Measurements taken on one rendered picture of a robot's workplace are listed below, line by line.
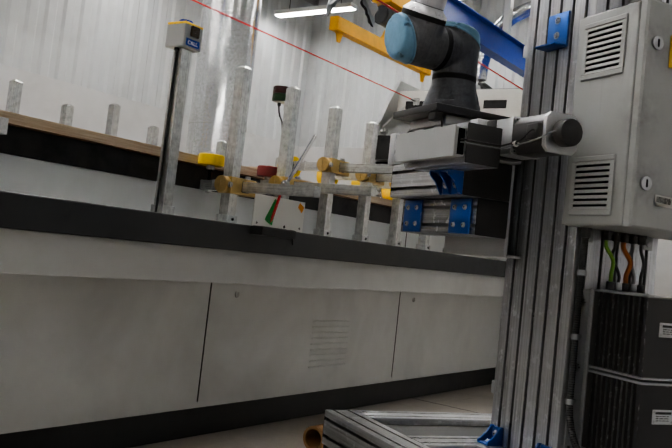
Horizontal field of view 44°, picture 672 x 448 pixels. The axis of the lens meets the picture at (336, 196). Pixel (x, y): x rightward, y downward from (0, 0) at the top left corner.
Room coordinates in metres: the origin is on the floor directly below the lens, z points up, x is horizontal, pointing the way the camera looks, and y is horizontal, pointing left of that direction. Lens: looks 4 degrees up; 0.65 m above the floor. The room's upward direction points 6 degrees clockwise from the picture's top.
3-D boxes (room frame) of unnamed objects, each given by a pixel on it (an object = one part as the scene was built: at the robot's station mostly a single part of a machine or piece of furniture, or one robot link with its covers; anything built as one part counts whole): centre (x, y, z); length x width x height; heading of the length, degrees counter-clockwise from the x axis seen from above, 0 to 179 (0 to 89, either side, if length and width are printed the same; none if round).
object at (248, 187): (2.42, 0.23, 0.81); 0.44 x 0.03 x 0.04; 56
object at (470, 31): (2.12, -0.27, 1.21); 0.13 x 0.12 x 0.14; 121
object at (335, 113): (2.84, 0.03, 0.92); 0.04 x 0.04 x 0.48; 56
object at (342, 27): (7.73, -0.31, 2.65); 1.70 x 0.09 x 0.32; 144
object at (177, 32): (2.21, 0.46, 1.18); 0.07 x 0.07 x 0.08; 56
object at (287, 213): (2.60, 0.17, 0.75); 0.26 x 0.01 x 0.10; 146
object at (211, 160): (2.53, 0.40, 0.85); 0.08 x 0.08 x 0.11
